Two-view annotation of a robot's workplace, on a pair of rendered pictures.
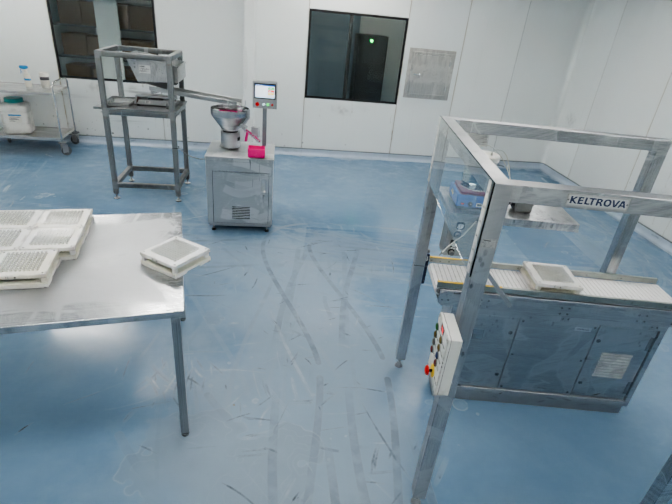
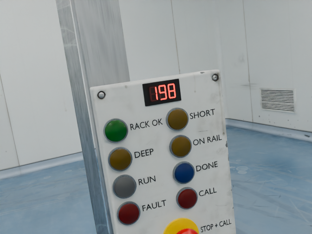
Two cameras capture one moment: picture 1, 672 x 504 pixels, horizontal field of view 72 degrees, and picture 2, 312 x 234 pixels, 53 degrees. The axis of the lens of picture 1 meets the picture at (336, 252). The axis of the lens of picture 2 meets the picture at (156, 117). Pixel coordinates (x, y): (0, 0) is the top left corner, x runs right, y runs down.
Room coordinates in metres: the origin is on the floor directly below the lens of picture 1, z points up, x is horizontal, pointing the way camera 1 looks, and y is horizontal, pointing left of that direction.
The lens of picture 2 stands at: (1.50, -0.04, 1.10)
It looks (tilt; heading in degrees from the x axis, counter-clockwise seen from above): 10 degrees down; 255
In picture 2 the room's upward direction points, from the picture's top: 8 degrees counter-clockwise
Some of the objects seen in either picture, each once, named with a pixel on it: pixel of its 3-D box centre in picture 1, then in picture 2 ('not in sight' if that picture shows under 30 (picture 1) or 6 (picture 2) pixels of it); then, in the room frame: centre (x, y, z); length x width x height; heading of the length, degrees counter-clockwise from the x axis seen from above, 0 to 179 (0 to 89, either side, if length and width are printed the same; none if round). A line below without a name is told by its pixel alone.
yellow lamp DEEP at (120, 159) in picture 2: not in sight; (120, 159); (1.45, -0.41, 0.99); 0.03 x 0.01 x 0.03; 1
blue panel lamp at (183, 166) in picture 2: not in sight; (184, 172); (1.37, -0.41, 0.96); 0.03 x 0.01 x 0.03; 1
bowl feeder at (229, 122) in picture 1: (237, 128); not in sight; (4.46, 1.06, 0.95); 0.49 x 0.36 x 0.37; 99
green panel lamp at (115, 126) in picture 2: not in sight; (116, 131); (1.45, -0.41, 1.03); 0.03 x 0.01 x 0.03; 1
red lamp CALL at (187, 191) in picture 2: not in sight; (187, 198); (1.37, -0.41, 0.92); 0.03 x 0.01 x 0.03; 1
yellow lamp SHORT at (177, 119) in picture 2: not in sight; (178, 119); (1.37, -0.41, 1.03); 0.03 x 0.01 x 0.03; 1
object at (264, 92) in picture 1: (264, 115); not in sight; (4.58, 0.83, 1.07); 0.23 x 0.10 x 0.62; 99
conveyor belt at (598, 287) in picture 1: (551, 289); not in sight; (2.25, -1.21, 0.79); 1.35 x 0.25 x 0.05; 91
